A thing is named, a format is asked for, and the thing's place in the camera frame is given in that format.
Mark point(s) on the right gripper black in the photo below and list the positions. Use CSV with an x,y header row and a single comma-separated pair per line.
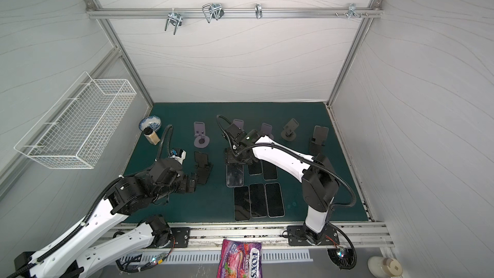
x,y
235,154

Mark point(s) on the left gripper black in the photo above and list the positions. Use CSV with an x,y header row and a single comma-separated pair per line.
x,y
184,186

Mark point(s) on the landscape phone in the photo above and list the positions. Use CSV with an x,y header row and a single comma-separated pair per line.
x,y
242,204
255,168

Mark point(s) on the purple phone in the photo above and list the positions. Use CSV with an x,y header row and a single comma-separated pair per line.
x,y
258,201

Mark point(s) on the white-edged phone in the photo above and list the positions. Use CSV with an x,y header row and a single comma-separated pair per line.
x,y
274,199

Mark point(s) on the black stand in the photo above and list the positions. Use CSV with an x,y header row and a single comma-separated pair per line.
x,y
318,139
203,167

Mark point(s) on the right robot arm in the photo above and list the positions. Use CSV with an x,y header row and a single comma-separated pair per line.
x,y
322,189

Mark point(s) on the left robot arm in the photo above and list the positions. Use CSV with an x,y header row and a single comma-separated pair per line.
x,y
76,254

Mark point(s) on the round stand of middle phone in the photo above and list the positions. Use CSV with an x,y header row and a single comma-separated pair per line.
x,y
239,123

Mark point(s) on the round stand of upright phone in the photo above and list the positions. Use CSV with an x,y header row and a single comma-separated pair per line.
x,y
266,130

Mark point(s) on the round stand far left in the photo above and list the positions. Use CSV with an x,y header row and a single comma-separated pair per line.
x,y
201,140

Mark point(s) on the round stand of tilted phone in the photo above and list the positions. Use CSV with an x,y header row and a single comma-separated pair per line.
x,y
289,130

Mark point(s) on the blue white bowl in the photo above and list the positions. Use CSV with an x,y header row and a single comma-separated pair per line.
x,y
152,121

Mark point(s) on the Fox's candy bag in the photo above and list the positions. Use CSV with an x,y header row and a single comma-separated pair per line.
x,y
240,259

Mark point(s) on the metal clamp middle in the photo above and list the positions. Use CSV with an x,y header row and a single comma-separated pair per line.
x,y
213,11

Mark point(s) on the metal clamp small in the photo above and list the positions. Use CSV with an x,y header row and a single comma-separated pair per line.
x,y
258,11

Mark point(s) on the metal clamp left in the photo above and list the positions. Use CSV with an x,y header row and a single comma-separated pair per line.
x,y
174,20

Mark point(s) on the white round container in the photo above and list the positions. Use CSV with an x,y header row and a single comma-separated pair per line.
x,y
384,267

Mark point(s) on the metal clamp right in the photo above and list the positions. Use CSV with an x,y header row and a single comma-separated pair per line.
x,y
352,12

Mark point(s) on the aluminium crossbar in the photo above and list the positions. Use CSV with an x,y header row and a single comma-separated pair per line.
x,y
230,13

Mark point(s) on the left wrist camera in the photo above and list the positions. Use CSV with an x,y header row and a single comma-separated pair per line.
x,y
178,154

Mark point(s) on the white wire basket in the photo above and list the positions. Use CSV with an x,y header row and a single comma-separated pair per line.
x,y
74,132

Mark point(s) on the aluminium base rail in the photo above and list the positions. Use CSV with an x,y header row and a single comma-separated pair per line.
x,y
209,236

